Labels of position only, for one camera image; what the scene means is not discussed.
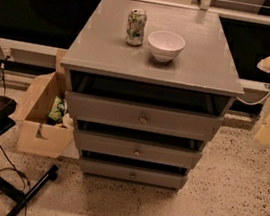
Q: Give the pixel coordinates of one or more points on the grey bottom drawer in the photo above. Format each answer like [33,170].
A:
[130,173]

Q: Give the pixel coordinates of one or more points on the grey drawer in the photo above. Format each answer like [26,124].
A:
[130,173]
[140,150]
[160,120]

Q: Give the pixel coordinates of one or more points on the grey middle drawer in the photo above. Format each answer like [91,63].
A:
[140,150]

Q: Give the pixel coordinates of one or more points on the grey top drawer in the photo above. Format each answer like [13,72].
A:
[160,120]

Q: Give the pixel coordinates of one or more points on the white ceramic bowl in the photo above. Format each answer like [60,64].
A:
[165,45]

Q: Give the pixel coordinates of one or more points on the green white soda can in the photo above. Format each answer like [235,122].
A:
[135,27]

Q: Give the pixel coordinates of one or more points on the green snack bag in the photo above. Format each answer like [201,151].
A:
[57,111]

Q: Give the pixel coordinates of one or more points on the brown cardboard box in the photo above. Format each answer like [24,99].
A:
[36,135]

